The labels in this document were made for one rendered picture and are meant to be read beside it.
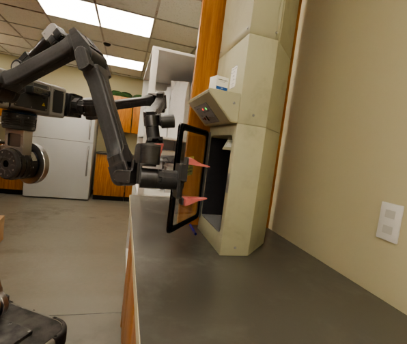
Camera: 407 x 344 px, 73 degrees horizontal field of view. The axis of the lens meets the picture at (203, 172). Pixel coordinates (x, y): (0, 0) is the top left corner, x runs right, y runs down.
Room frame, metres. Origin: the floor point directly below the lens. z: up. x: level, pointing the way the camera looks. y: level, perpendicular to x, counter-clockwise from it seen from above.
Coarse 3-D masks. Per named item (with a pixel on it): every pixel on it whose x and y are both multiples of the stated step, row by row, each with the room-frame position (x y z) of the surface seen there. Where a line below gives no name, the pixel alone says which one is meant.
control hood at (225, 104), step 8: (200, 96) 1.04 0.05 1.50; (208, 96) 0.96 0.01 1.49; (216, 96) 0.93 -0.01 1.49; (224, 96) 0.94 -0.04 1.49; (232, 96) 0.95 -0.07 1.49; (240, 96) 0.96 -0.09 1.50; (192, 104) 1.20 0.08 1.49; (200, 104) 1.10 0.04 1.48; (208, 104) 1.02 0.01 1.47; (216, 104) 0.95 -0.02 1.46; (224, 104) 0.94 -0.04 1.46; (232, 104) 0.95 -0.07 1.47; (216, 112) 1.00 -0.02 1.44; (224, 112) 0.95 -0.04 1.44; (232, 112) 0.95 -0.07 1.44; (224, 120) 0.99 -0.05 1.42; (232, 120) 0.95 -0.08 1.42
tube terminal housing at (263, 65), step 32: (224, 64) 1.18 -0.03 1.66; (256, 64) 0.97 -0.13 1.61; (288, 64) 1.14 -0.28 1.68; (256, 96) 0.97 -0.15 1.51; (224, 128) 1.08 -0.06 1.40; (256, 128) 0.98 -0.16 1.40; (256, 160) 0.98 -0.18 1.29; (256, 192) 0.99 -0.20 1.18; (224, 224) 0.96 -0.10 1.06; (256, 224) 1.03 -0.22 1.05
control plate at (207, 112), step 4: (204, 104) 1.06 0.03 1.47; (196, 108) 1.18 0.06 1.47; (200, 108) 1.13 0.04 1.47; (204, 108) 1.08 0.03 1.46; (208, 108) 1.04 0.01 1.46; (200, 112) 1.17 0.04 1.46; (204, 112) 1.12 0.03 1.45; (208, 112) 1.08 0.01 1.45; (212, 112) 1.03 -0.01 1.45; (200, 116) 1.21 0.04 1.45; (204, 116) 1.16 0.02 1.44; (204, 120) 1.20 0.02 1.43; (212, 120) 1.10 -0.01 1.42; (216, 120) 1.06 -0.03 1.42
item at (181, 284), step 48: (144, 240) 1.01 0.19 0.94; (192, 240) 1.08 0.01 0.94; (144, 288) 0.67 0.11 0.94; (192, 288) 0.70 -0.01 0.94; (240, 288) 0.74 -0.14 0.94; (288, 288) 0.77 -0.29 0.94; (336, 288) 0.81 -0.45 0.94; (144, 336) 0.50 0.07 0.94; (192, 336) 0.52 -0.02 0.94; (240, 336) 0.54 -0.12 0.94; (288, 336) 0.55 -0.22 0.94; (336, 336) 0.57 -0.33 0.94; (384, 336) 0.60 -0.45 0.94
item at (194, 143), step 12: (192, 132) 1.07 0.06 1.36; (192, 144) 1.08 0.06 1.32; (204, 144) 1.22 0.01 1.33; (192, 156) 1.10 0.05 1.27; (192, 168) 1.11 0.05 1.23; (192, 180) 1.13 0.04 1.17; (192, 192) 1.14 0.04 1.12; (180, 204) 1.04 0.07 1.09; (192, 204) 1.16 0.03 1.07; (168, 216) 0.96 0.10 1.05; (180, 216) 1.06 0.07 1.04; (168, 228) 0.96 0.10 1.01
